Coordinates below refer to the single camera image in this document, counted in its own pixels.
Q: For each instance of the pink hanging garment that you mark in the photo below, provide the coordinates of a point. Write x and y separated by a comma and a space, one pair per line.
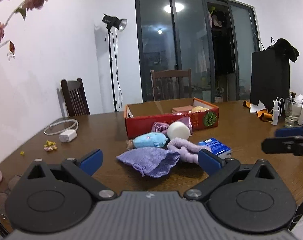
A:
217, 21

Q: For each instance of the white tissue paper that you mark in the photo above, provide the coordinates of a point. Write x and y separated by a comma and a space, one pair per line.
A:
256, 107

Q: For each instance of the blue tissue pack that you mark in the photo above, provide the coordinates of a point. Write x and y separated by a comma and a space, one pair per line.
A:
216, 146

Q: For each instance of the purple fuzzy headband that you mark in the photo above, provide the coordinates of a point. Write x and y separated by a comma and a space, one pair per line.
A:
184, 147

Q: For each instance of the pink checked scrunchie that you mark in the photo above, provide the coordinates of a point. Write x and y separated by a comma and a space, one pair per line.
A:
160, 126

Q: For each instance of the blue plush toy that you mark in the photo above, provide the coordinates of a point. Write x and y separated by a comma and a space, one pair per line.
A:
149, 140

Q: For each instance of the white spray bottle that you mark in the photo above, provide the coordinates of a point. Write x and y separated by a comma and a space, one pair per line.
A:
275, 115

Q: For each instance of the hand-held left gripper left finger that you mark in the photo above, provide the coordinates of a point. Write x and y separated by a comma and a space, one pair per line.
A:
91, 161

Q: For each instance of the white foam cylinder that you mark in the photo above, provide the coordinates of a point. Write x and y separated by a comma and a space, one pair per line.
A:
177, 130

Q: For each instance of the dark wooden chair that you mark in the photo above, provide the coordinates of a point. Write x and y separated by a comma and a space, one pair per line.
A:
170, 73
75, 97

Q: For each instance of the glass cup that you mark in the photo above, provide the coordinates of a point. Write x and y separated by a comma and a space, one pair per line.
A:
292, 115

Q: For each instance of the studio light head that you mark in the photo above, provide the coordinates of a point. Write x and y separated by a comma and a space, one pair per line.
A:
115, 22

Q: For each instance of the black paper bag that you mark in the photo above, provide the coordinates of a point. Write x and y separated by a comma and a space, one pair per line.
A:
269, 80

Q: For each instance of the black garment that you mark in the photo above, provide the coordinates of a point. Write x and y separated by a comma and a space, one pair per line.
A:
284, 46

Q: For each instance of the orange cloth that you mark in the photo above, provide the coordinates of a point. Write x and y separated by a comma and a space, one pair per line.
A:
262, 115

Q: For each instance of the purple cloth bundle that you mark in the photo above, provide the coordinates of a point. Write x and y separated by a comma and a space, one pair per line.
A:
185, 122

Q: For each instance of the white charger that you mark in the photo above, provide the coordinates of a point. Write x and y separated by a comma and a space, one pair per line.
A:
67, 136

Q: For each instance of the small dried flower bits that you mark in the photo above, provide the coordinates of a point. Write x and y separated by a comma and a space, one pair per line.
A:
50, 146

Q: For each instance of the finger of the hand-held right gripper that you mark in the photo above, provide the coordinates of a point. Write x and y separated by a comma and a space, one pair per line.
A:
291, 131
279, 145

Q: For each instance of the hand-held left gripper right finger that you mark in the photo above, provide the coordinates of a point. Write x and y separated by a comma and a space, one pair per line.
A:
209, 163

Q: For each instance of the red cardboard box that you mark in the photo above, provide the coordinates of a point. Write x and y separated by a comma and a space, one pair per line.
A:
146, 127

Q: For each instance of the yellow soft item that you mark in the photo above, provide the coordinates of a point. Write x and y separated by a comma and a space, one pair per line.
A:
199, 108

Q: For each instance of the sliding glass door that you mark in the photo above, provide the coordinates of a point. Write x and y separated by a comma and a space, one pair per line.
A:
189, 42

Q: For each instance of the eyeglasses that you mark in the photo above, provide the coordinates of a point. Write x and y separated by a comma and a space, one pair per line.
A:
1, 198

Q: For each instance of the black light stand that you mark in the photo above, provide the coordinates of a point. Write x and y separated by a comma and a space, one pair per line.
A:
112, 67

